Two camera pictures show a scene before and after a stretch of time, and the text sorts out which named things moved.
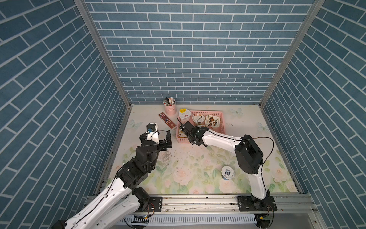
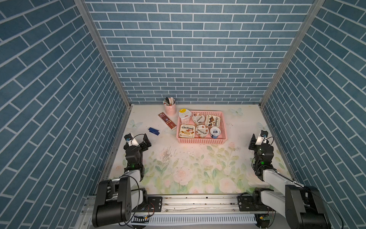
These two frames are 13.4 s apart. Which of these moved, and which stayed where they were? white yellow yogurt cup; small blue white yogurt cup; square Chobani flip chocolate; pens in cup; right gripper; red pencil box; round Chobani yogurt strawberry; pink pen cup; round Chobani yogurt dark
Moved: right gripper; small blue white yogurt cup; round Chobani yogurt strawberry
Stayed: round Chobani yogurt dark; pens in cup; white yellow yogurt cup; red pencil box; pink pen cup; square Chobani flip chocolate
